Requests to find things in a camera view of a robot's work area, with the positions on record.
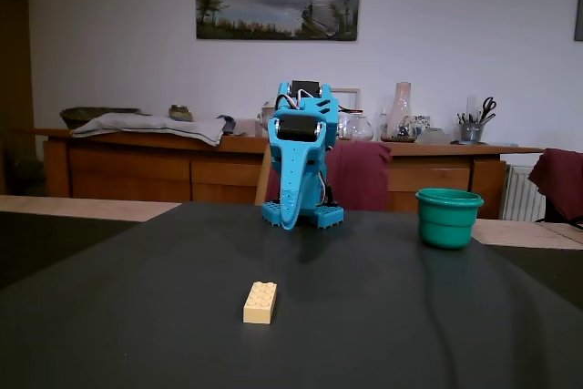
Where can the blue gripper body with motor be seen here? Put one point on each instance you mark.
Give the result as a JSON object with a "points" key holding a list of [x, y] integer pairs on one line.
{"points": [[295, 128]]}

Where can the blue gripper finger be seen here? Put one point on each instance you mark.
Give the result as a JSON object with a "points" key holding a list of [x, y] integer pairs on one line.
{"points": [[291, 179]]}

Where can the cream lego brick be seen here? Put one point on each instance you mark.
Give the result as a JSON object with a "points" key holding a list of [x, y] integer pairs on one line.
{"points": [[260, 302]]}

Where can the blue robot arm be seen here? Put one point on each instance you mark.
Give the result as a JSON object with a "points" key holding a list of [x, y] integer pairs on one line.
{"points": [[329, 109]]}

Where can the blue perforated robot base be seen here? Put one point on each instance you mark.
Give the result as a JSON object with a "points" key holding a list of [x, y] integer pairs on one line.
{"points": [[329, 217]]}

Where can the round clear glass jar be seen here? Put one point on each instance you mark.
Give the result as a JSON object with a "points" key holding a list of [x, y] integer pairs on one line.
{"points": [[361, 129]]}

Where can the maroon chair cloth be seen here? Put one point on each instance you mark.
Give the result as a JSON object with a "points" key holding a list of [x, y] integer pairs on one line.
{"points": [[360, 175]]}

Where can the pale pink glass vase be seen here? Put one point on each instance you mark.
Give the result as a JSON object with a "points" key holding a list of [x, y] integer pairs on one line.
{"points": [[401, 111]]}

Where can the small ceramic bowl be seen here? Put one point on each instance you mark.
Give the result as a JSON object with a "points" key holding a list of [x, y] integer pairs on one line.
{"points": [[181, 113]]}

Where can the blue white mug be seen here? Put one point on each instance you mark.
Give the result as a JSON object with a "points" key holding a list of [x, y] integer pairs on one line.
{"points": [[422, 124]]}

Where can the grey folded cloth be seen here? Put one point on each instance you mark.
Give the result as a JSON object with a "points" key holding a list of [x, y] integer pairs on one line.
{"points": [[150, 125]]}

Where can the wooden sideboard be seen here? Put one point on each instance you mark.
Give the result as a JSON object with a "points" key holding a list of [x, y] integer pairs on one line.
{"points": [[136, 170]]}

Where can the green plastic cup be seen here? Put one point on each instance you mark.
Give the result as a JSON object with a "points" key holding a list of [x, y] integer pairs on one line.
{"points": [[448, 220]]}

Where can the grey pen cup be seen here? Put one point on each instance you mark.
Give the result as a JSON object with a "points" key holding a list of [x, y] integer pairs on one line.
{"points": [[471, 133]]}

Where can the dark grey table mat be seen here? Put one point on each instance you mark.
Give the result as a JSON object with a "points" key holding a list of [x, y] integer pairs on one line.
{"points": [[182, 316]]}

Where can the dark woven basket bowl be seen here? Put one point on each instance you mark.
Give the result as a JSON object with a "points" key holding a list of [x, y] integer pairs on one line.
{"points": [[91, 115]]}

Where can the white radiator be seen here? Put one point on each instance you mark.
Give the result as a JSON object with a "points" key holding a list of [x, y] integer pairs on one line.
{"points": [[524, 193]]}

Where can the maroon covered chair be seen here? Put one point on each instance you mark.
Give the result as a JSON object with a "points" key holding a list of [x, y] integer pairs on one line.
{"points": [[560, 179]]}

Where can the wooden chair frame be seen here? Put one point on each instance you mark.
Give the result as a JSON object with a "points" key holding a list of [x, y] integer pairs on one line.
{"points": [[262, 179]]}

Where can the white picture frame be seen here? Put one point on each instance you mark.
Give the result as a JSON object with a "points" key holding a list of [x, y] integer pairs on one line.
{"points": [[353, 97]]}

